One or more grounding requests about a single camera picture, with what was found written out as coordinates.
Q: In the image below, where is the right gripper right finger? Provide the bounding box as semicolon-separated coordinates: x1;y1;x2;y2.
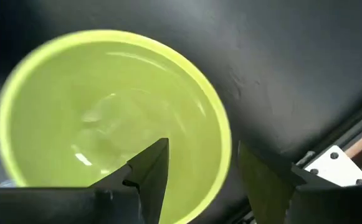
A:
238;140;307;224

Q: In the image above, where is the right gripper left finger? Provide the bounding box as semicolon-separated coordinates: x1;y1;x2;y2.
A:
88;138;170;224

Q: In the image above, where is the lime green bowl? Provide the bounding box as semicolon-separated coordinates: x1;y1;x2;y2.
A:
0;29;232;224

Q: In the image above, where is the white metal bracket plate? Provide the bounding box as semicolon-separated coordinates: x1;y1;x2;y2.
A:
303;144;362;187

